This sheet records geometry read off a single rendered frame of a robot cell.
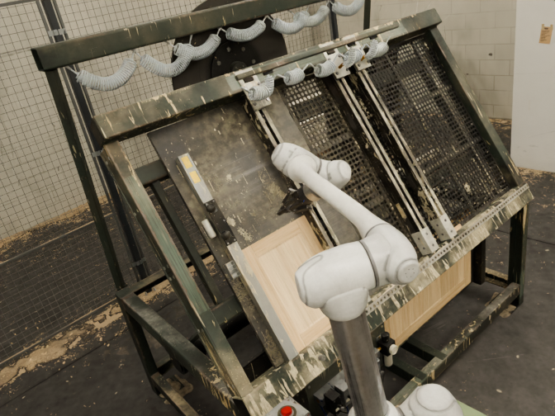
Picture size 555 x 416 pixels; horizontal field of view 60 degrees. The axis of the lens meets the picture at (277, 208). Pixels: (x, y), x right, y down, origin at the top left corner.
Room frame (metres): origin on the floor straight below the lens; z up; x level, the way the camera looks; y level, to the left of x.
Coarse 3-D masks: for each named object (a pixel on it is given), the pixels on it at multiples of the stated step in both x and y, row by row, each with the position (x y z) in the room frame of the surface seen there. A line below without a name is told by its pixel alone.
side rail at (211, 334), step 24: (120, 144) 1.85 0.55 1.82; (120, 168) 1.78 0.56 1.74; (144, 192) 1.75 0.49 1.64; (144, 216) 1.69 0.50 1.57; (168, 240) 1.66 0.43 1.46; (168, 264) 1.60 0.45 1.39; (192, 288) 1.56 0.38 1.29; (192, 312) 1.53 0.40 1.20; (216, 336) 1.47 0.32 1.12; (216, 360) 1.46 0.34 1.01; (240, 384) 1.38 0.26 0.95
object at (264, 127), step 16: (240, 80) 2.19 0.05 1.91; (256, 80) 2.22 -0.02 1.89; (272, 80) 2.11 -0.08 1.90; (256, 112) 2.15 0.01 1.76; (256, 128) 2.17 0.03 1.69; (272, 128) 2.13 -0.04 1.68; (272, 144) 2.09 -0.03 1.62; (320, 224) 1.91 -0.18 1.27; (320, 240) 1.90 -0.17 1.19; (336, 240) 1.89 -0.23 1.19
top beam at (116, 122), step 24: (384, 24) 2.82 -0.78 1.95; (408, 24) 2.91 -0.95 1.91; (432, 24) 3.00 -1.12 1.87; (312, 48) 2.49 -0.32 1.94; (312, 72) 2.50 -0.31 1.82; (168, 96) 2.01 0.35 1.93; (192, 96) 2.05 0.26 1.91; (216, 96) 2.10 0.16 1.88; (240, 96) 2.21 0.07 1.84; (96, 120) 1.82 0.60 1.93; (120, 120) 1.86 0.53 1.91; (144, 120) 1.90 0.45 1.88; (168, 120) 1.98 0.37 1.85
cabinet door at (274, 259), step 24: (264, 240) 1.82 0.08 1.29; (288, 240) 1.86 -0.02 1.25; (312, 240) 1.90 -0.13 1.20; (264, 264) 1.75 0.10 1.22; (288, 264) 1.79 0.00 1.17; (264, 288) 1.68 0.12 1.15; (288, 288) 1.72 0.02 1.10; (288, 312) 1.65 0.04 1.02; (312, 312) 1.68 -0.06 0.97; (312, 336) 1.61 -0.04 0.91
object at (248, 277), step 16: (176, 160) 1.93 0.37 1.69; (208, 192) 1.85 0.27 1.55; (240, 256) 1.72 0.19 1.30; (240, 272) 1.68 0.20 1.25; (256, 288) 1.65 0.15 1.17; (256, 304) 1.63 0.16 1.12; (272, 320) 1.58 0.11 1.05; (272, 336) 1.57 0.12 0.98; (288, 336) 1.56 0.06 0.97; (288, 352) 1.52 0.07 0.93
